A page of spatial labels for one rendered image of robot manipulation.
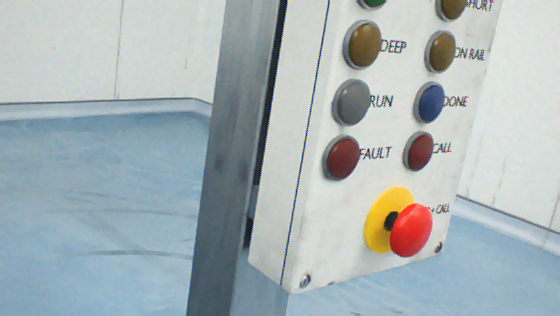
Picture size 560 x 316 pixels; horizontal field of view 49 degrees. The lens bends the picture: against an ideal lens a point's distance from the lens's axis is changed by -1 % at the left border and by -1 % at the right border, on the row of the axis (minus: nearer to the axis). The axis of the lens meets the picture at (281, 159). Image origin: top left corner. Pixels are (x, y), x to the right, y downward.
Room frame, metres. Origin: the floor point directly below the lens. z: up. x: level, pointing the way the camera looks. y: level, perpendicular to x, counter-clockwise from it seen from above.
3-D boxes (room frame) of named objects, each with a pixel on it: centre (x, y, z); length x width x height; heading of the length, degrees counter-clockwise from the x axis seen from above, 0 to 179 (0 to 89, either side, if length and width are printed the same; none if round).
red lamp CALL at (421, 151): (0.43, -0.10, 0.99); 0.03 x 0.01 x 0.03; 132
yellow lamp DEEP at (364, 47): (0.38, -0.04, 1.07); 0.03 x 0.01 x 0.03; 132
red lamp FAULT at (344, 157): (0.38, -0.04, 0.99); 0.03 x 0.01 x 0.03; 132
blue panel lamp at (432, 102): (0.43, -0.10, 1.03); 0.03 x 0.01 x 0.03; 132
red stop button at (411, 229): (0.42, -0.09, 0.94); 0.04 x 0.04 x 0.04; 42
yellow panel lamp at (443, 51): (0.43, -0.10, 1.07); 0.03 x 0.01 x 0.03; 132
